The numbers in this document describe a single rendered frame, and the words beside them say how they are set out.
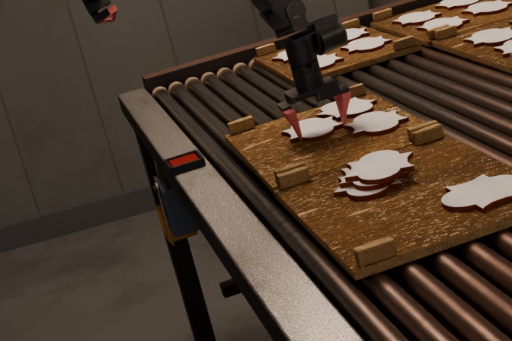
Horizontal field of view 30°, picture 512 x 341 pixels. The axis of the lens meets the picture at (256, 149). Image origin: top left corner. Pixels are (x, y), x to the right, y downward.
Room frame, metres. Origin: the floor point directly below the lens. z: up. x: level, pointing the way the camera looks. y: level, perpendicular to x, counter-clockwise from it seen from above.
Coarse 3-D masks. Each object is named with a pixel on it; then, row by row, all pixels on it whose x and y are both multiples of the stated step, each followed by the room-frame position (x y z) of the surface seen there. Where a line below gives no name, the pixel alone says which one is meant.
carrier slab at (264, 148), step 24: (360, 96) 2.08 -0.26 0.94; (336, 120) 1.94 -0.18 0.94; (240, 144) 1.94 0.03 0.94; (264, 144) 1.90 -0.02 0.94; (288, 144) 1.86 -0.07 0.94; (312, 144) 1.82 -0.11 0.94; (336, 144) 1.79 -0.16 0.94; (360, 144) 1.75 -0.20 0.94; (384, 144) 1.72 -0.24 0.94; (408, 144) 1.69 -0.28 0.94; (264, 168) 1.75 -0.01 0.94; (312, 168) 1.68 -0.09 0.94; (336, 168) 1.66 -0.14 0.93
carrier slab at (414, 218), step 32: (416, 160) 1.59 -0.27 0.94; (448, 160) 1.56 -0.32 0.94; (480, 160) 1.52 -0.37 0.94; (288, 192) 1.59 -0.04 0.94; (320, 192) 1.56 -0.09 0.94; (416, 192) 1.45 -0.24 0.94; (320, 224) 1.42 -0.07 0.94; (352, 224) 1.39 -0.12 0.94; (384, 224) 1.36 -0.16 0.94; (416, 224) 1.33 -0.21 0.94; (448, 224) 1.30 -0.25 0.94; (480, 224) 1.27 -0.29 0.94; (352, 256) 1.27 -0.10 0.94; (416, 256) 1.24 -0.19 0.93
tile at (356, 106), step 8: (328, 104) 2.04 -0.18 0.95; (336, 104) 2.03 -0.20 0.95; (352, 104) 2.00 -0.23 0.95; (360, 104) 1.98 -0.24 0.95; (368, 104) 1.97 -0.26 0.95; (328, 112) 1.98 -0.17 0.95; (336, 112) 1.97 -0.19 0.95; (352, 112) 1.94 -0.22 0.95; (360, 112) 1.93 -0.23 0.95; (368, 112) 1.93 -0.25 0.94
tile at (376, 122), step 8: (376, 112) 1.90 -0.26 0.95; (384, 112) 1.89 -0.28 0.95; (392, 112) 1.87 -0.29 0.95; (360, 120) 1.87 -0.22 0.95; (368, 120) 1.86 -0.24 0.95; (376, 120) 1.84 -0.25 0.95; (384, 120) 1.83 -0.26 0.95; (392, 120) 1.82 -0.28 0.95; (400, 120) 1.82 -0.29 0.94; (408, 120) 1.82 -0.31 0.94; (344, 128) 1.87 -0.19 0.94; (352, 128) 1.84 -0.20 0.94; (360, 128) 1.82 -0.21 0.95; (368, 128) 1.81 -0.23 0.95; (376, 128) 1.80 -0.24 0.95; (384, 128) 1.78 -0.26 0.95; (392, 128) 1.78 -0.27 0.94
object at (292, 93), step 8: (312, 64) 1.84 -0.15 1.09; (296, 72) 1.84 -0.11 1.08; (304, 72) 1.84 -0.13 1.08; (312, 72) 1.84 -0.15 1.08; (320, 72) 1.85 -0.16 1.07; (296, 80) 1.85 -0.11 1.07; (304, 80) 1.84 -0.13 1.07; (312, 80) 1.84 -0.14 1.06; (320, 80) 1.85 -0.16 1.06; (328, 80) 1.87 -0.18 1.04; (336, 80) 1.86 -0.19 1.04; (296, 88) 1.86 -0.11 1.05; (304, 88) 1.84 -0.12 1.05; (312, 88) 1.84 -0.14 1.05; (320, 88) 1.83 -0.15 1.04; (288, 96) 1.85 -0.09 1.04; (296, 96) 1.83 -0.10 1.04; (304, 96) 1.83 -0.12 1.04; (312, 96) 1.84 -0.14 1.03
